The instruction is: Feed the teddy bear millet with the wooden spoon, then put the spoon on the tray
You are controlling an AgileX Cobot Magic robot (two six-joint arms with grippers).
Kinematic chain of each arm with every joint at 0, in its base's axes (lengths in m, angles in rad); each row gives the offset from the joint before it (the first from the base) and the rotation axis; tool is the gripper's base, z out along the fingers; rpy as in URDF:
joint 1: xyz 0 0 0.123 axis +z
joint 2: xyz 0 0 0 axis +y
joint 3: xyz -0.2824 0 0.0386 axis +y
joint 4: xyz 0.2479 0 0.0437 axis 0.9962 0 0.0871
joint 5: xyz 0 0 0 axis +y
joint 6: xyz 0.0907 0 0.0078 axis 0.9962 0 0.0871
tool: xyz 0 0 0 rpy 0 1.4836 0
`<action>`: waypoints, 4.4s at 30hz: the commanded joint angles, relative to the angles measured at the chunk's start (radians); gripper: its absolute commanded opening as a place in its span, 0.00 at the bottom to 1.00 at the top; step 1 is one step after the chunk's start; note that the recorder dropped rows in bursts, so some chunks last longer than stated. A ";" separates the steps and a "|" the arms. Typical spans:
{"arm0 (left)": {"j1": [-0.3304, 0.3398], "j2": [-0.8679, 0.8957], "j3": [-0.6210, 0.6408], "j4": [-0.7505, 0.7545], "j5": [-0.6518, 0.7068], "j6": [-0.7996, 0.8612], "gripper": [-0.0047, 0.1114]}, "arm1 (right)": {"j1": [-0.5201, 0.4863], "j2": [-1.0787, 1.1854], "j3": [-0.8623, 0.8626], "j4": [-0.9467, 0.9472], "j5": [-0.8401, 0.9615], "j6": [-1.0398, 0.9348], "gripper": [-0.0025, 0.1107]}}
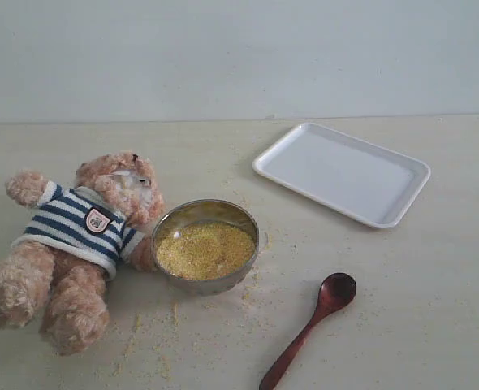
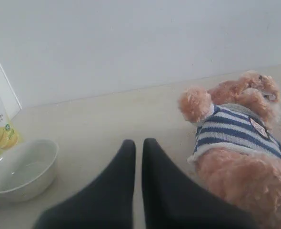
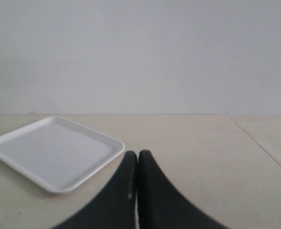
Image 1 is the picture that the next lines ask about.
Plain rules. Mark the white rectangular plastic tray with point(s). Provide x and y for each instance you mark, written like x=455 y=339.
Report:
x=368 y=183

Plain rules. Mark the steel bowl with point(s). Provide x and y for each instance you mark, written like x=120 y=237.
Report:
x=200 y=211

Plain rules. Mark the yellow millet grains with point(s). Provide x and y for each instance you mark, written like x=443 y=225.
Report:
x=205 y=251

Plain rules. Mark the beige teddy bear striped sweater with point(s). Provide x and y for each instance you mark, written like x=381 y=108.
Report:
x=71 y=248

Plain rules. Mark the dark red wooden spoon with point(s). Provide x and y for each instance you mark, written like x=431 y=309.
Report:
x=337 y=291

